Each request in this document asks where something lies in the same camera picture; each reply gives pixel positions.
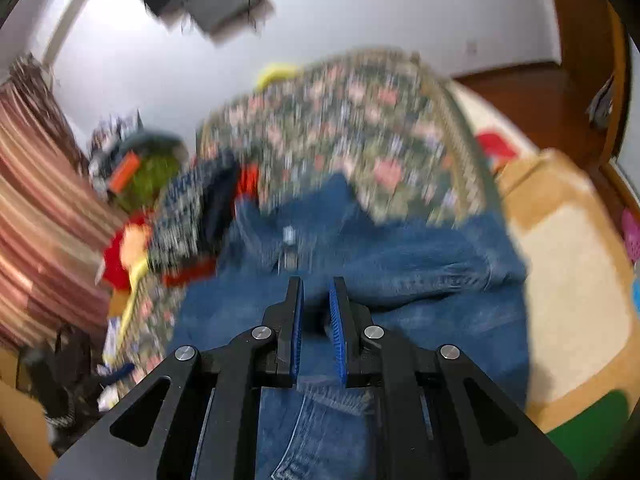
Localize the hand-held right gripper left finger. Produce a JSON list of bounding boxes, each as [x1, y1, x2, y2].
[[47, 276, 305, 480]]

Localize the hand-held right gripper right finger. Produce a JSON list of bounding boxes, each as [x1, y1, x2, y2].
[[327, 276, 578, 480]]

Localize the blue jeans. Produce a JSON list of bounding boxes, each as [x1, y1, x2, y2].
[[170, 175, 533, 480]]

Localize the dark patterned garment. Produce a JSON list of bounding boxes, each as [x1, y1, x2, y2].
[[149, 151, 242, 272]]

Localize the yellow flat object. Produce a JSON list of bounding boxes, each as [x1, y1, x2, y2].
[[102, 259, 151, 363]]

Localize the pile of papers and booklets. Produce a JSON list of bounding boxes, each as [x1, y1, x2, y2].
[[96, 310, 137, 412]]

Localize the red plush toy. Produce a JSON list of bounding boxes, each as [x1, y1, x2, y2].
[[101, 211, 152, 292]]

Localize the floral blanket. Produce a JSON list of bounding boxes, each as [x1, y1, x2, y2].
[[107, 47, 506, 376]]

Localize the orange box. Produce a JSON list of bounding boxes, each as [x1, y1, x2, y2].
[[107, 152, 141, 194]]

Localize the grey-blue cushion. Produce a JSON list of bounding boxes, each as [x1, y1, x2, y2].
[[95, 131, 184, 162]]

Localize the black bag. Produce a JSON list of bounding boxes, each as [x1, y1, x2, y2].
[[20, 325, 109, 443]]

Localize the red object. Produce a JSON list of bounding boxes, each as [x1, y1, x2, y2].
[[474, 131, 519, 162]]

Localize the yellow curved object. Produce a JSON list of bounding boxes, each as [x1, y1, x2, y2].
[[256, 62, 302, 89]]

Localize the pile of grey clutter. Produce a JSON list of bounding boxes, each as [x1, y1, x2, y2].
[[90, 110, 146, 161]]

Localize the green object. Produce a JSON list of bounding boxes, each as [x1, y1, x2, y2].
[[544, 389, 632, 472]]

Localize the striped curtain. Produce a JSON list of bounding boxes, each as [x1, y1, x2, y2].
[[0, 55, 131, 346]]

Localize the cardboard box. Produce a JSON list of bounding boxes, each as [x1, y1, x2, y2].
[[0, 380, 57, 480]]

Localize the pink slipper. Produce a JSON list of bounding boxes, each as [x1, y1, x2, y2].
[[621, 209, 640, 267]]

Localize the white air conditioner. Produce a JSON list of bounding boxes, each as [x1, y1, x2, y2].
[[45, 0, 97, 63]]

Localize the wooden wardrobe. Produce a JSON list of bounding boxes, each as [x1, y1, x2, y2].
[[542, 0, 632, 173]]

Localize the small wall monitor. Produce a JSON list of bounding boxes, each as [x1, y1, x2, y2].
[[187, 0, 275, 37]]

